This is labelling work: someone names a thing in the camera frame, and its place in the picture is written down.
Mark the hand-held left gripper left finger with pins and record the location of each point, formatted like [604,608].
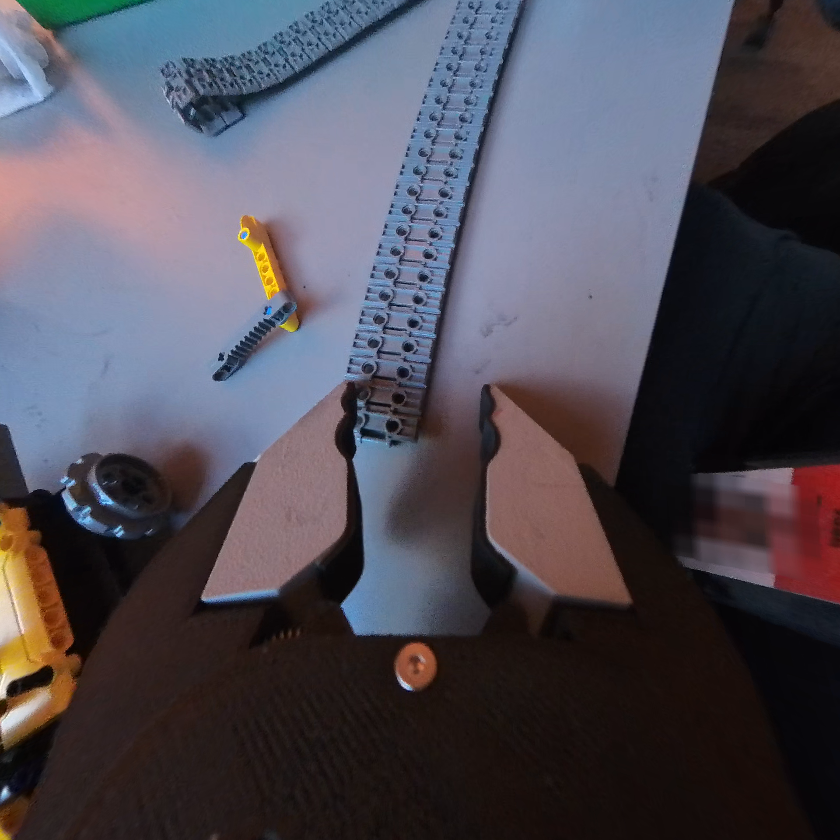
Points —
[289,518]

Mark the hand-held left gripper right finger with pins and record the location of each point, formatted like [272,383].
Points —
[544,525]

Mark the grey brick track strip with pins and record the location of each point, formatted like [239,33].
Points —
[262,62]
[426,229]

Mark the yellow brick tracked vehicle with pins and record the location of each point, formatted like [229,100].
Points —
[33,604]

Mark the grey sprocket wheel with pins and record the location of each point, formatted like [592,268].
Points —
[121,492]

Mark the yellow beam with blue pin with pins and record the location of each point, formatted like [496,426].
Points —
[262,262]

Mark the grey desk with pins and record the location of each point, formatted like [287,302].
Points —
[197,197]

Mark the grey toothed rack piece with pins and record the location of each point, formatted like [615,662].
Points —
[246,348]

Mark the green plastic bin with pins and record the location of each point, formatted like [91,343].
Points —
[72,10]

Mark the crumpled white tissue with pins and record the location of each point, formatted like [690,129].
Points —
[19,65]

